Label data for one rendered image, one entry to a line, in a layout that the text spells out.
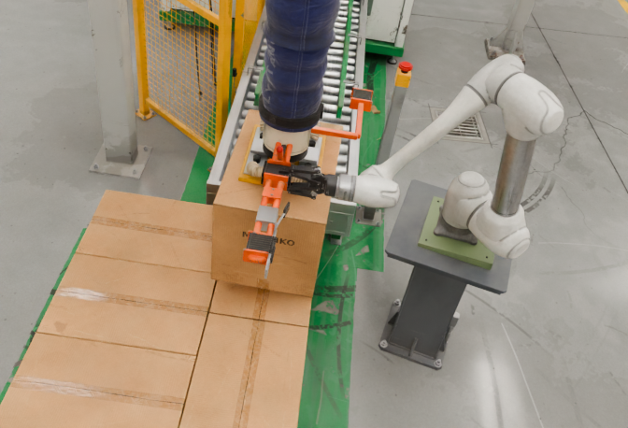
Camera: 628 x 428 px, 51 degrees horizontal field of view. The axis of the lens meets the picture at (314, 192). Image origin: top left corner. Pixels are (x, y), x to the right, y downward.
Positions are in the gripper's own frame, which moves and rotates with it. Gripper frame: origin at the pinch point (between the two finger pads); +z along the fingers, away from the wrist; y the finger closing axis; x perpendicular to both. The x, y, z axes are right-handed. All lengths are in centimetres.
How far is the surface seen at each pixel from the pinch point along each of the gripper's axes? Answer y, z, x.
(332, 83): 67, -16, 168
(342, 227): 74, -30, 56
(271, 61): -31.5, 7.4, 21.1
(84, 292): 65, 69, -10
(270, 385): 65, -8, -39
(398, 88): 28, -48, 112
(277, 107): -16.5, 3.7, 16.6
